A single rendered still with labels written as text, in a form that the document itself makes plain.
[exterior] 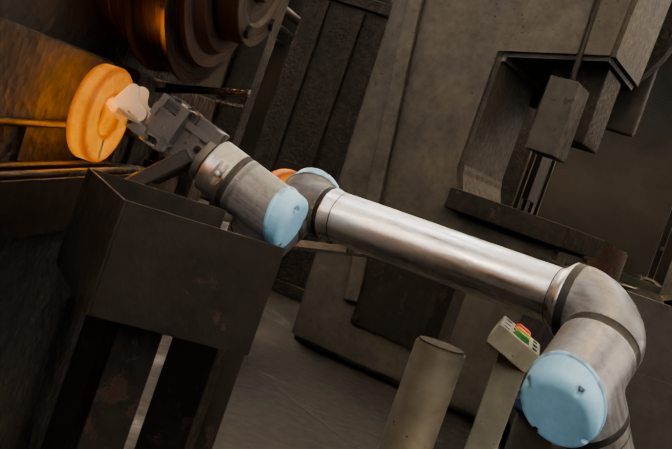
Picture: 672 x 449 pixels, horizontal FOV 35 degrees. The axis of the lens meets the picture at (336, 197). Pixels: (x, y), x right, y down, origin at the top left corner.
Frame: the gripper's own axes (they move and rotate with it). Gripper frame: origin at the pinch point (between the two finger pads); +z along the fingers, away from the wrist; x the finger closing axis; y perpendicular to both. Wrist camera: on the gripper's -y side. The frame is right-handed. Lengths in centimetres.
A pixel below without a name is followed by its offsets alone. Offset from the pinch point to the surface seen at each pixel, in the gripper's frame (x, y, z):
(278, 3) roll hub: -29.2, 29.5, -4.4
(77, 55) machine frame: 3.3, 3.7, 6.9
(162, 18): -1.8, 16.0, 0.8
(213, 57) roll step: -24.1, 14.6, -1.8
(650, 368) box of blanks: -220, 6, -123
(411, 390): -79, -23, -64
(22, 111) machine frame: 14.0, -6.5, 3.9
